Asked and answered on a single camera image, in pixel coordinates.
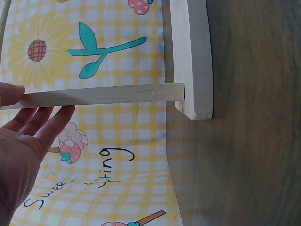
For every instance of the person's left hand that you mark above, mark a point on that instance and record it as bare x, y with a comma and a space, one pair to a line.
16, 160

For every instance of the long pale wooden slat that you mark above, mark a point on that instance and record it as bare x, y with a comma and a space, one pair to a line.
117, 94

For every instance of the pale wooden board rounded end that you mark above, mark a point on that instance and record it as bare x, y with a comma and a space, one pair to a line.
188, 58

